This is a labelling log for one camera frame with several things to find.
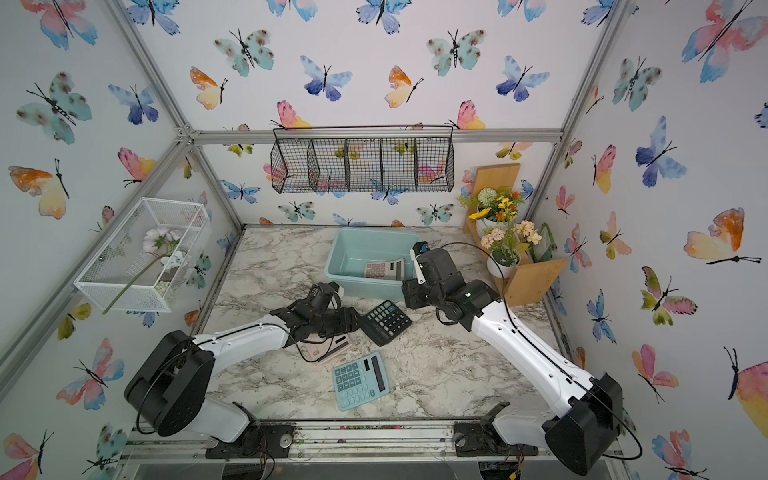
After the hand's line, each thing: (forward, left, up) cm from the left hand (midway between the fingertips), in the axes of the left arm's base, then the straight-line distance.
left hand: (362, 321), depth 87 cm
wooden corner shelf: (+7, -50, +10) cm, 51 cm away
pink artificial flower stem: (+10, +48, +25) cm, 55 cm away
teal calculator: (-15, 0, -5) cm, 16 cm away
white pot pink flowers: (+17, -43, +10) cm, 48 cm away
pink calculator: (-6, +12, -5) cm, 14 cm away
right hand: (+2, -15, +16) cm, 22 cm away
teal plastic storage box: (+27, +5, 0) cm, 28 cm away
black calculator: (+2, -6, -5) cm, 8 cm away
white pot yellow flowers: (+30, -42, +15) cm, 53 cm away
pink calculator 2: (+21, -8, -4) cm, 23 cm away
